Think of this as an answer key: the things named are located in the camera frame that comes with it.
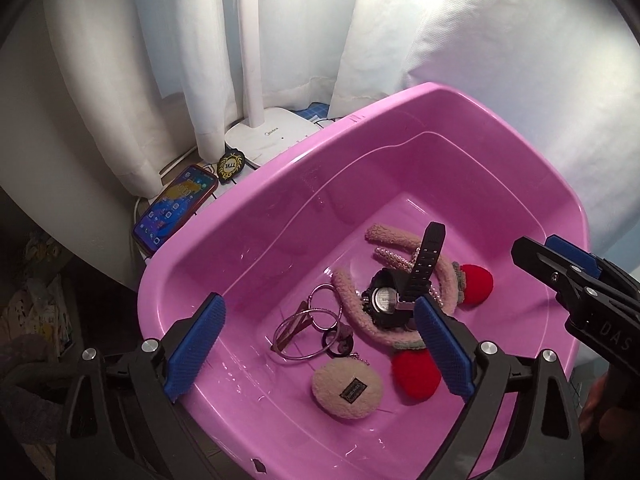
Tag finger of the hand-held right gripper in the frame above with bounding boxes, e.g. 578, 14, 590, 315
545, 233, 640, 302
511, 236, 609, 312

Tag pink fuzzy headband red pompoms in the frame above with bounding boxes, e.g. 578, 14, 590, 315
331, 223, 495, 402

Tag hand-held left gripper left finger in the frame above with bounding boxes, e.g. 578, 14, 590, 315
55, 292, 227, 480

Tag black gold embroidered badge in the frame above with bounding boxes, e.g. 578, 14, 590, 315
216, 147, 247, 185

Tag brown snap hair clip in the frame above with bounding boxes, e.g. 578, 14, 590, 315
270, 301, 309, 354

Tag silver hoop with ball end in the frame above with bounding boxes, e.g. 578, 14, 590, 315
309, 283, 347, 320

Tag smartphone in red case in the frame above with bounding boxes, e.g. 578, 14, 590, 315
132, 163, 220, 255

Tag white desk lamp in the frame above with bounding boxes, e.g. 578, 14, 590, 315
224, 0, 324, 171

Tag printed paper stack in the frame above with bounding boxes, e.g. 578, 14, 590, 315
0, 230, 76, 341

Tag beige plush sloth pouch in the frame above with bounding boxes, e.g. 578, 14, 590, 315
310, 351, 385, 424

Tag pink plastic basin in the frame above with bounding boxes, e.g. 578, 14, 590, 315
137, 81, 593, 480

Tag blue checked cloth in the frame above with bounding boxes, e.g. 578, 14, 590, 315
295, 103, 334, 124

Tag white cable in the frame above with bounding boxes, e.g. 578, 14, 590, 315
157, 145, 201, 176

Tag white curtain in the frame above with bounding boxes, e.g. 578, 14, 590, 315
42, 0, 640, 266

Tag large thin silver bangle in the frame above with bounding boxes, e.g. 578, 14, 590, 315
272, 310, 347, 361

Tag person's right hand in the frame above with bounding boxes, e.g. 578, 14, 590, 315
580, 374, 636, 461

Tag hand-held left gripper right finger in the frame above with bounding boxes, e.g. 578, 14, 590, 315
413, 294, 586, 480

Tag black hair tie maroon knot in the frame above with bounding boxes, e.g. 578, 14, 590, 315
321, 323, 357, 359

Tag black wrist watch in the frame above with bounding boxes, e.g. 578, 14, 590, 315
361, 221, 447, 334

